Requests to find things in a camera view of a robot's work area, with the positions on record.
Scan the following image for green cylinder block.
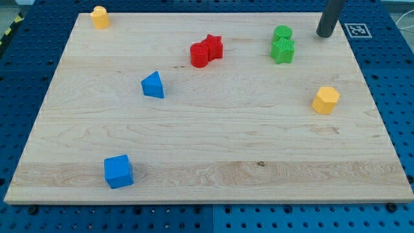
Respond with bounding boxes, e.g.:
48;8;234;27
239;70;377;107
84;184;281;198
272;25;292;42

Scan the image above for light wooden board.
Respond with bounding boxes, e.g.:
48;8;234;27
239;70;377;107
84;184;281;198
5;13;413;205

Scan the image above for blue cube block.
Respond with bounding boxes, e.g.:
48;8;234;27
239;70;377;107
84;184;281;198
104;155;134;189

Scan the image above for white fiducial marker tag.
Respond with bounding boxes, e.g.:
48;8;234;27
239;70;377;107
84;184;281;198
345;23;372;38

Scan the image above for white cable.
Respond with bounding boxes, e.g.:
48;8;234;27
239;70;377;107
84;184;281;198
395;8;414;32

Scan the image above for yellow hexagon block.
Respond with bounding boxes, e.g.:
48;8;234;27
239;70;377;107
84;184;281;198
311;86;340;115

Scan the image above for yellow heart block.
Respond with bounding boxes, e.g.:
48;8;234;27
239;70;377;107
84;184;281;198
90;6;110;29

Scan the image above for blue triangle block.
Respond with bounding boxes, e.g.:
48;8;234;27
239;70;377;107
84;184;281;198
141;71;164;98

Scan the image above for red star block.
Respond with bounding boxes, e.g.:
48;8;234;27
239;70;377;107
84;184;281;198
202;34;224;61

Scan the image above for green star block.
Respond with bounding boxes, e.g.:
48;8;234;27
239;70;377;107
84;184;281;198
270;38;295;64

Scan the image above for red cylinder block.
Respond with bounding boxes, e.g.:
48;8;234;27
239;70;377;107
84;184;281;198
190;42;208;68

